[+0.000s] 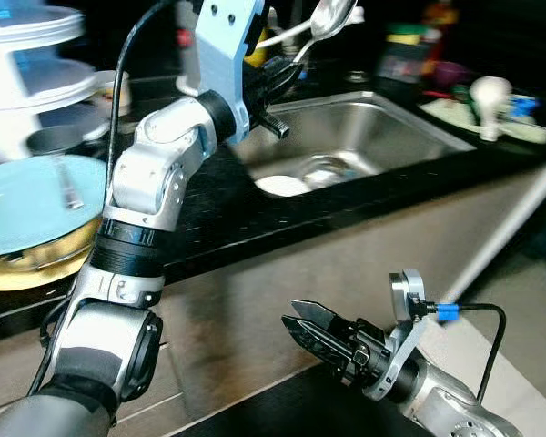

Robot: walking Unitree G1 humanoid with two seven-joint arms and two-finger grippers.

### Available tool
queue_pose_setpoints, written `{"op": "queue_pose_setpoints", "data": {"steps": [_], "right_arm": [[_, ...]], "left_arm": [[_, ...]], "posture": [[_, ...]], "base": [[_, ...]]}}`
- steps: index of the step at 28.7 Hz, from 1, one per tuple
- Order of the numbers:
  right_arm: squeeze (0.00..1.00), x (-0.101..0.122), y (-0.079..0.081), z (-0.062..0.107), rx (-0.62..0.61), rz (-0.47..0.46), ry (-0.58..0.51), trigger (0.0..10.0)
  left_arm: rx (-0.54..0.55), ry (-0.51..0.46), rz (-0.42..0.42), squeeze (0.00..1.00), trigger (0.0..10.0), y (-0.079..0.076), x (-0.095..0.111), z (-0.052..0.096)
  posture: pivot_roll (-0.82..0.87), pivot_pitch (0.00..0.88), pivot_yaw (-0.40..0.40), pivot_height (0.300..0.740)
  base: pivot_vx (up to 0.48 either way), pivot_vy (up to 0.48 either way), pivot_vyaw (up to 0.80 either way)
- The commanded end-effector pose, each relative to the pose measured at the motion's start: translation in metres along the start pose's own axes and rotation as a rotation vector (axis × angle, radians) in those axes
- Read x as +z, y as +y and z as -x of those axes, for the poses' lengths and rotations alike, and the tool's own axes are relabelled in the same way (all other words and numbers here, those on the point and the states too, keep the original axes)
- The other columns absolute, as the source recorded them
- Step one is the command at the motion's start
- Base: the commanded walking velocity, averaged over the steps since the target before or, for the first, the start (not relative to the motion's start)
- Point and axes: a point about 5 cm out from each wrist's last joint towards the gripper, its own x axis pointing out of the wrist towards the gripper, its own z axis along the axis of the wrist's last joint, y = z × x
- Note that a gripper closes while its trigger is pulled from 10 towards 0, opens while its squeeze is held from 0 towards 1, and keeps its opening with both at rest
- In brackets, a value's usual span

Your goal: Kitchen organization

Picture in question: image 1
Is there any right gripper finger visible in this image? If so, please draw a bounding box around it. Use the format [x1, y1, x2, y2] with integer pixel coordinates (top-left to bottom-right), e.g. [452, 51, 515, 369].
[291, 300, 347, 333]
[282, 316, 347, 367]

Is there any white bowl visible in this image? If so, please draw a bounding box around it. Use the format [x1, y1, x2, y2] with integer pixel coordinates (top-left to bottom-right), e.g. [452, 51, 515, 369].
[255, 173, 312, 198]

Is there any white round kitchen appliance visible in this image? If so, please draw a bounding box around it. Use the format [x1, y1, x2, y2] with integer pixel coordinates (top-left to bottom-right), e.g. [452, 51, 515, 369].
[0, 5, 87, 165]

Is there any black floor mat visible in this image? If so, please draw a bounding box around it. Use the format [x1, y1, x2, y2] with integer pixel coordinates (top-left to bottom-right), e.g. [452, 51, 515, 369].
[173, 362, 420, 437]

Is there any white faucet adapter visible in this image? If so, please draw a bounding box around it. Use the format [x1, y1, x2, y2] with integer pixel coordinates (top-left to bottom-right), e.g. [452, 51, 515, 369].
[339, 3, 367, 25]

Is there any steel sink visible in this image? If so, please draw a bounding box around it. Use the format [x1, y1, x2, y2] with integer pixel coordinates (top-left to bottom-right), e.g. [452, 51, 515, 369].
[227, 91, 479, 199]

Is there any white printed cup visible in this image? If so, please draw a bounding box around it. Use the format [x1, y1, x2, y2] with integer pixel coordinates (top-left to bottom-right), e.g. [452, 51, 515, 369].
[91, 71, 134, 117]

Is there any pale green cloth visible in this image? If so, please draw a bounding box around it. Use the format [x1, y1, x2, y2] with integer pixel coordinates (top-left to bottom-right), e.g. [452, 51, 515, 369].
[419, 94, 546, 147]

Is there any purple bowl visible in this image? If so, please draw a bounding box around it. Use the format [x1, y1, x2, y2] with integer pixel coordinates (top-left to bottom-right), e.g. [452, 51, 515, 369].
[432, 59, 476, 92]

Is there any white bulb-shaped bottle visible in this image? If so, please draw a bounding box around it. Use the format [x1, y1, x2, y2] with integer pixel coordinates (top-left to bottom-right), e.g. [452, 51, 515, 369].
[469, 76, 515, 143]

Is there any grey plastic cup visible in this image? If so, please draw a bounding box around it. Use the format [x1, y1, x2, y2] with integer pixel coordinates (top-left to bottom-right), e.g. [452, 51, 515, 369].
[25, 126, 110, 158]

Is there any small blue item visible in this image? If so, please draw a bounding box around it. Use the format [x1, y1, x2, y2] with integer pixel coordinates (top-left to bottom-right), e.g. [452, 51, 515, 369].
[510, 93, 541, 120]

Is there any light blue plate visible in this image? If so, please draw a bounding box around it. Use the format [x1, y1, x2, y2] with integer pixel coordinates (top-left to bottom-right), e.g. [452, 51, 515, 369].
[0, 155, 110, 259]

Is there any steel bowl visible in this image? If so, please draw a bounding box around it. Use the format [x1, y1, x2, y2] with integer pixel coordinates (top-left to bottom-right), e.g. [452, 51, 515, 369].
[0, 241, 99, 272]

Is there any yellow plate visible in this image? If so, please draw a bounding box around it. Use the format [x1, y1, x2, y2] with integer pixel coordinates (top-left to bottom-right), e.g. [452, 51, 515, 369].
[0, 239, 103, 293]

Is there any white cable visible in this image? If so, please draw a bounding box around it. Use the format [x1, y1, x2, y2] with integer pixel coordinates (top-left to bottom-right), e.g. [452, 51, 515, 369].
[253, 23, 318, 51]

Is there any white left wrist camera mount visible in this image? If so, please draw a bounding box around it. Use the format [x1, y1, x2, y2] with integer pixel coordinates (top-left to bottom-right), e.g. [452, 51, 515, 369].
[196, 0, 268, 145]

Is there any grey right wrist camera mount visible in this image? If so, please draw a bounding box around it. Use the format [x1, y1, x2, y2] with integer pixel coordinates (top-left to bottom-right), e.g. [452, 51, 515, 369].
[362, 269, 429, 401]

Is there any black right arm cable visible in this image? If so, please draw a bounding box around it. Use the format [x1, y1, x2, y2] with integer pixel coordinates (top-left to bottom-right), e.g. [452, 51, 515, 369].
[423, 300, 511, 403]

